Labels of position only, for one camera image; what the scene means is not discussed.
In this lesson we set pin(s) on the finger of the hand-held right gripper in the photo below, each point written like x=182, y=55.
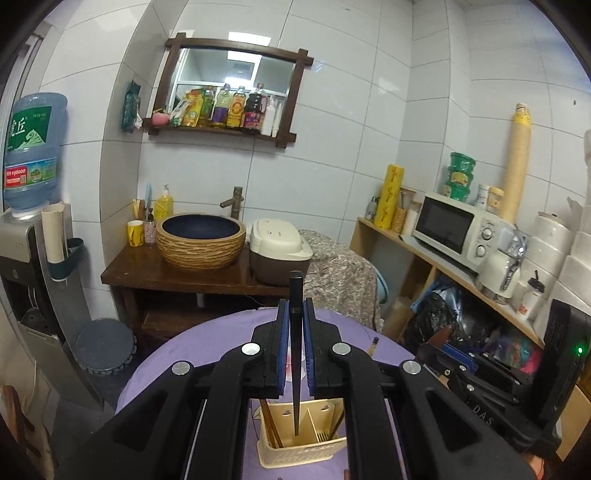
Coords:
x=434, y=362
x=461, y=357

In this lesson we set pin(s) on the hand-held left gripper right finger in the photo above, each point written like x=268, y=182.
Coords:
x=310, y=360

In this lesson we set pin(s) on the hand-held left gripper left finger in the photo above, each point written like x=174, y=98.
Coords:
x=278, y=350

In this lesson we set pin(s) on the dark wooden chopstick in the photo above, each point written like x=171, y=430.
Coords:
x=295, y=323

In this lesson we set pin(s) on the brown wooden chopstick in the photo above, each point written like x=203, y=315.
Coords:
x=268, y=422
x=277, y=434

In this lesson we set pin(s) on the cream perforated cutlery basket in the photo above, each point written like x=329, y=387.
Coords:
x=300, y=454

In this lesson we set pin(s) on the black plastic bag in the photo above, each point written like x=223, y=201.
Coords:
x=438, y=314

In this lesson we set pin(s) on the colourful plastic bags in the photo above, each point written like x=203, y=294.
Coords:
x=517, y=344

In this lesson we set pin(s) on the white tumbler with black lid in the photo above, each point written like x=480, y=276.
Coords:
x=528, y=302

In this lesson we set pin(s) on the floral patterned cloth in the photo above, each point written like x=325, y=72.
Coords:
x=337, y=277

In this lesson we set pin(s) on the blue chair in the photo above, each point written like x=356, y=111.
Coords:
x=382, y=288

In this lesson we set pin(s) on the white electric kettle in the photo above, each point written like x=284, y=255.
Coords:
x=496, y=272

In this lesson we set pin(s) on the purple floral tablecloth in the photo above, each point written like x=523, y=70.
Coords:
x=184, y=341

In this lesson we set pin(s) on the cream brown rice cooker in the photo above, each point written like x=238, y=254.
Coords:
x=277, y=249

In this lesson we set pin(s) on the stack of white paper bowls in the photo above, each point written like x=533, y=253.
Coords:
x=554, y=244

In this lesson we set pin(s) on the woven pattern wash basin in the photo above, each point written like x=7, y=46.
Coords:
x=198, y=251

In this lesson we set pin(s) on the light wooden shelf unit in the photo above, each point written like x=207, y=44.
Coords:
x=369, y=244

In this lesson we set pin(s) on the white microwave oven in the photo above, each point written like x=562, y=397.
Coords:
x=443, y=224

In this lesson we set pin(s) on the clear jar with white contents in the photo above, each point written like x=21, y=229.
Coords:
x=411, y=221

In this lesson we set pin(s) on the glass jar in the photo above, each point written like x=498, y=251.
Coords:
x=401, y=217

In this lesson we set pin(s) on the bronze faucet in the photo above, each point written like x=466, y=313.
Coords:
x=236, y=205

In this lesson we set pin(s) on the yellow lidded jar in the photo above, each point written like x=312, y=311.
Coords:
x=495, y=201

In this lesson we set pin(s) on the small glass bottle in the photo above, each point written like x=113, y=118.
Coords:
x=371, y=210

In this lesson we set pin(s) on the small white jar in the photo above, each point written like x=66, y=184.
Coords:
x=481, y=196

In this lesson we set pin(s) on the yellow cylinder pack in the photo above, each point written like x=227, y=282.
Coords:
x=389, y=194

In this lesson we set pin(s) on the small floral pump bottle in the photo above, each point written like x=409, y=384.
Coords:
x=150, y=230

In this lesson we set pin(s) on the yellow soap pump bottle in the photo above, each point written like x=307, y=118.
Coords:
x=163, y=207

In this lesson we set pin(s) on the yellow cup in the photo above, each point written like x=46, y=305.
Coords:
x=135, y=235

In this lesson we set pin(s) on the wooden sticks in cup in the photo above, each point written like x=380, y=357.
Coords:
x=137, y=210

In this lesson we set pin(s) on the blue toothbrush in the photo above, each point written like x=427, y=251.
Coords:
x=148, y=196

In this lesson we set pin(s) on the tall stack of paper cups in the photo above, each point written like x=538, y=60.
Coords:
x=517, y=161

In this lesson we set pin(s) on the dark teal cup holder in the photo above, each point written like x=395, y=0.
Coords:
x=69, y=263

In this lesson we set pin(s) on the white squeeze bottle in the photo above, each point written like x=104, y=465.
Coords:
x=268, y=117

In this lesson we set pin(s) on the dark soy sauce bottle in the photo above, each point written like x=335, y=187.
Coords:
x=254, y=113

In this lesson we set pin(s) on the amber sauce bottle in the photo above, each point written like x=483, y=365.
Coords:
x=236, y=110

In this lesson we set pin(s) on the yellow oil bottle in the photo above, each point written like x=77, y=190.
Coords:
x=221, y=108

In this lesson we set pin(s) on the green bottle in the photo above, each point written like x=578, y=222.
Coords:
x=208, y=108

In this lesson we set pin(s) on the cream paper cup tube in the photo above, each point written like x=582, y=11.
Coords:
x=53, y=230

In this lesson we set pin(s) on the pink bowl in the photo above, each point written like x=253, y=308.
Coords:
x=160, y=118

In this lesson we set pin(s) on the grey water dispenser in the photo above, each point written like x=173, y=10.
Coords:
x=27, y=277

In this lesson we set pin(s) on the green hanging packet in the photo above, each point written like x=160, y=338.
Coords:
x=130, y=108

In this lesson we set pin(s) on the wooden framed mirror shelf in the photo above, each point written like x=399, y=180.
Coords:
x=221, y=69

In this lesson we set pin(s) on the blue water jug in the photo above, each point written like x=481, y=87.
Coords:
x=32, y=152

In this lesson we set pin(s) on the sliding window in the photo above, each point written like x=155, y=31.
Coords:
x=14, y=83

